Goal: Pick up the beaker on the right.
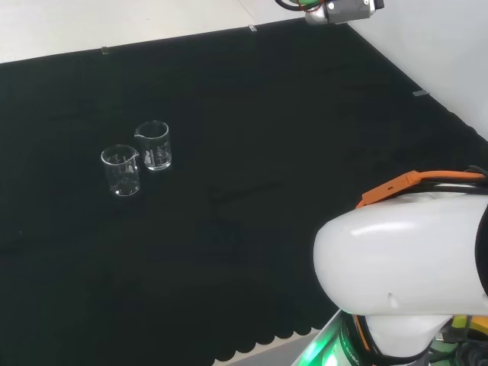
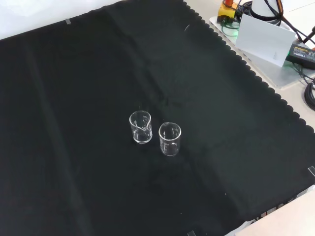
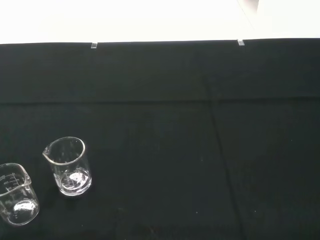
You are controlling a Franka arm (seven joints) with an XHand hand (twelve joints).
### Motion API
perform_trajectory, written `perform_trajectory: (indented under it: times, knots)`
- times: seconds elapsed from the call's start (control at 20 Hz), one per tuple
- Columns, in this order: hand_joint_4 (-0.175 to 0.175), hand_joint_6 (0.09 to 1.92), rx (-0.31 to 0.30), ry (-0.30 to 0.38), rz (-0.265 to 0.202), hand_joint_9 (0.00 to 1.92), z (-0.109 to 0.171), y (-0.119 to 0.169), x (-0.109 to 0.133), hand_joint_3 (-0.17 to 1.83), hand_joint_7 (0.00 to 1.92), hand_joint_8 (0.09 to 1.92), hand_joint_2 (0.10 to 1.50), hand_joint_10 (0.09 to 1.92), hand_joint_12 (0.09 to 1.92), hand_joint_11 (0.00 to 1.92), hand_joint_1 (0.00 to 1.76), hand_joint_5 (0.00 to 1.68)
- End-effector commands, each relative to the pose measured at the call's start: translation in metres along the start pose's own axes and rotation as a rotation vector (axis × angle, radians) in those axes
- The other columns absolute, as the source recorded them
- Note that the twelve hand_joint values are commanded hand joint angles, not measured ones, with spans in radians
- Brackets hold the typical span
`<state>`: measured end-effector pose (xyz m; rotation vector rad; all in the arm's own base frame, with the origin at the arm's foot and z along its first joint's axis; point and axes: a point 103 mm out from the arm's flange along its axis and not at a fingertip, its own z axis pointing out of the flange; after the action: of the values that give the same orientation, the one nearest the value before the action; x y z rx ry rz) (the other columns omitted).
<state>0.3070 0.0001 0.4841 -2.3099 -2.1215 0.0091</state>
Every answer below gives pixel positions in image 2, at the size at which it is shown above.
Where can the grey metal base plate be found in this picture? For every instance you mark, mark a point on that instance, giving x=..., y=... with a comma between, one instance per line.
x=270, y=73

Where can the clear glass beaker with markings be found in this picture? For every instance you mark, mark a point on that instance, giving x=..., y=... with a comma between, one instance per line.
x=169, y=153

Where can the grey tape strip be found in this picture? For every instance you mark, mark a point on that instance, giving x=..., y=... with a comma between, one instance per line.
x=68, y=21
x=311, y=171
x=191, y=233

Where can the thin white thread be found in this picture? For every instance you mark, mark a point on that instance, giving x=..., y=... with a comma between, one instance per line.
x=186, y=27

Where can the white folded card board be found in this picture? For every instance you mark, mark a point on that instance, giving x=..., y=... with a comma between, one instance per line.
x=263, y=39

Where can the clear glass beaker with spout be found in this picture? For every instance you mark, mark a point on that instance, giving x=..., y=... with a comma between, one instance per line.
x=142, y=140

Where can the yellow stop button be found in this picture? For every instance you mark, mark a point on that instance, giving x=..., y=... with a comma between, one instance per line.
x=225, y=11

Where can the black power adapter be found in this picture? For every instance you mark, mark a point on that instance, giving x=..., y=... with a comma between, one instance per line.
x=302, y=52

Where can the black bench cloth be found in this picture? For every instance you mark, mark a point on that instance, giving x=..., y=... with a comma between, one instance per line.
x=73, y=123

